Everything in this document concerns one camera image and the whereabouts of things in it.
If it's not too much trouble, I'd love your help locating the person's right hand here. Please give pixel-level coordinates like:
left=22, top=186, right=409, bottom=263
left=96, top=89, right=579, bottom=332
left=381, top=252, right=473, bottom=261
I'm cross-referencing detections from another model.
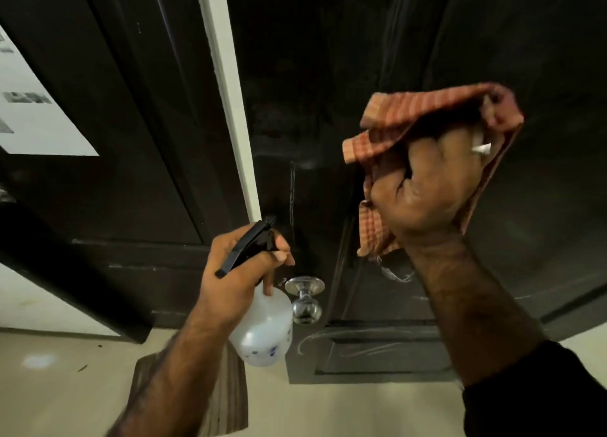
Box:
left=369, top=121, right=494, bottom=250

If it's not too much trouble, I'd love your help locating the person's left hand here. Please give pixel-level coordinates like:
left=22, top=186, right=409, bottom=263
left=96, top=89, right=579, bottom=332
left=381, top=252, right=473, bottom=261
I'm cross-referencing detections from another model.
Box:
left=197, top=223, right=296, bottom=331

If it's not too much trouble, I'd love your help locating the white spray bottle black trigger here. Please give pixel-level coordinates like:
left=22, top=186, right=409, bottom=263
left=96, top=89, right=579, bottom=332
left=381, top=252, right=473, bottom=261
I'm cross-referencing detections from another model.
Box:
left=214, top=215, right=294, bottom=368

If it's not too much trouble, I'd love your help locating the silver door knob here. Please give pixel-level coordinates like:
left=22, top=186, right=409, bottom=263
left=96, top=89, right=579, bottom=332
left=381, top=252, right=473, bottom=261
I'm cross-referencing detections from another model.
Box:
left=284, top=276, right=326, bottom=326

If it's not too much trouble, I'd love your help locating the orange checked cloth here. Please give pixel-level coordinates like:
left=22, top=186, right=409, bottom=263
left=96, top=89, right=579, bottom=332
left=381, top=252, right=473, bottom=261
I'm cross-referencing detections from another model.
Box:
left=342, top=82, right=525, bottom=258

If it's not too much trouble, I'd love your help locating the black wooden door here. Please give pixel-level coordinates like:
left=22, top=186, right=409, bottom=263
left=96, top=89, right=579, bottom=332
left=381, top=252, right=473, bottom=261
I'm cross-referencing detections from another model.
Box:
left=223, top=0, right=607, bottom=385

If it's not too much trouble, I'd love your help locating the person's left forearm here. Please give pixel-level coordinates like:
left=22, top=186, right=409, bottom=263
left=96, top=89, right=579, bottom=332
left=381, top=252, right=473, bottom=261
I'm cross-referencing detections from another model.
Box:
left=106, top=308, right=233, bottom=437

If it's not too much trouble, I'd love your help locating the person's right forearm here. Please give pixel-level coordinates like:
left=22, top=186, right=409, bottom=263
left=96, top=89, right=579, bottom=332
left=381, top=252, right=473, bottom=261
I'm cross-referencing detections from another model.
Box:
left=403, top=235, right=546, bottom=388

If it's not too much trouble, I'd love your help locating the black laundry room door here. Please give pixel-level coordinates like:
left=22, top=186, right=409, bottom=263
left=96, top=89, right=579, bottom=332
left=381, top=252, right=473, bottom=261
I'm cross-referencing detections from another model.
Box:
left=0, top=0, right=209, bottom=328

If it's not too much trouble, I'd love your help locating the dark wooden side door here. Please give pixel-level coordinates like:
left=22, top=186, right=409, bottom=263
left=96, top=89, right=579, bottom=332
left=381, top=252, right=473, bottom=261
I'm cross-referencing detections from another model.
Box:
left=0, top=0, right=250, bottom=345

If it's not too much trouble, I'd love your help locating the brown striped doormat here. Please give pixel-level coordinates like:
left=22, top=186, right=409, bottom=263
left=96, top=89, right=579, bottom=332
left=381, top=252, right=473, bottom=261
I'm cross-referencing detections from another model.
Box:
left=128, top=342, right=250, bottom=437

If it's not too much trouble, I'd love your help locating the black right sleeve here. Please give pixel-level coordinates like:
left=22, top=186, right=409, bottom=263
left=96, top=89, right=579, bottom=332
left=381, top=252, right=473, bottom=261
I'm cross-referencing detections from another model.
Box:
left=462, top=339, right=607, bottom=437

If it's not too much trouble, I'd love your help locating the printed paper notice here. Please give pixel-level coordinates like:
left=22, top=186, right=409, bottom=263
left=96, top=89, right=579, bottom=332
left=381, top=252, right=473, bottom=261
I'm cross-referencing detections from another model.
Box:
left=0, top=23, right=99, bottom=157

